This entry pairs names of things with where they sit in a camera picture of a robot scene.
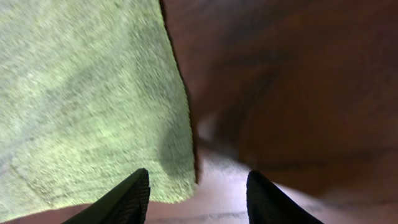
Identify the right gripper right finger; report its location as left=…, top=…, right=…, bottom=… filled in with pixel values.
left=246, top=170, right=323, bottom=224

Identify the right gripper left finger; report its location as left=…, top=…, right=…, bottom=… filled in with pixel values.
left=63, top=168, right=150, bottom=224

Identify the green microfiber cloth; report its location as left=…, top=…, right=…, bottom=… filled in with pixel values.
left=1, top=0, right=195, bottom=222

